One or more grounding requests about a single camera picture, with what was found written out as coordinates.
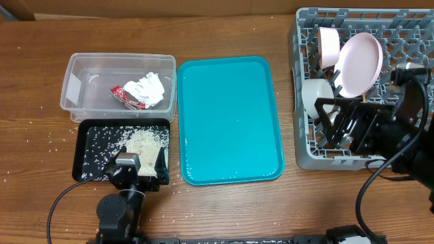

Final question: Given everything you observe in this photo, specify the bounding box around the pink bowl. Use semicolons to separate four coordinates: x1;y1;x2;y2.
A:
318;27;340;69

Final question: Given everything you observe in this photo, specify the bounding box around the black tray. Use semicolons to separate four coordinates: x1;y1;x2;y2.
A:
72;119;170;182

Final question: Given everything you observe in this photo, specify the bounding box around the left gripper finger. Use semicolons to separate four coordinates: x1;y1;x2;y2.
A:
105;146;127;169
154;147;170;185

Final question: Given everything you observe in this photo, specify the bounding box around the cooked rice pile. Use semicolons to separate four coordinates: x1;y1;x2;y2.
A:
81;125;170;180

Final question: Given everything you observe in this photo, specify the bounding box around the white round plate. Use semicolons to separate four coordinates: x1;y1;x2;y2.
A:
334;33;383;98

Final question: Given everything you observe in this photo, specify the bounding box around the white napkin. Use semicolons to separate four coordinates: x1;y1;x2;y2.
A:
123;72;165;109

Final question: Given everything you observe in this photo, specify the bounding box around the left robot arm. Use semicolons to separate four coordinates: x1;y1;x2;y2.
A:
96;147;170;243

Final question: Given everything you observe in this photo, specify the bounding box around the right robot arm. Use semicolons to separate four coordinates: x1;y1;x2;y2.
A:
315;79;433;190

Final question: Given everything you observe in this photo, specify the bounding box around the grey bowl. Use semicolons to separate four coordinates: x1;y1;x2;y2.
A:
302;79;334;119

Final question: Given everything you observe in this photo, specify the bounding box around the red snack wrapper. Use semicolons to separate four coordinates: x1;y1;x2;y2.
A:
111;86;146;110

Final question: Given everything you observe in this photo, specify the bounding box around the teal serving tray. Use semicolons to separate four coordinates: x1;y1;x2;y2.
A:
177;56;285;186

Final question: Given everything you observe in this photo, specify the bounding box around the clear plastic bin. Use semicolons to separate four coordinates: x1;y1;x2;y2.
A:
60;53;176;123

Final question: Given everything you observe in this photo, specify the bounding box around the grey dishwasher rack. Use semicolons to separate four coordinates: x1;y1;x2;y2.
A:
288;7;433;170

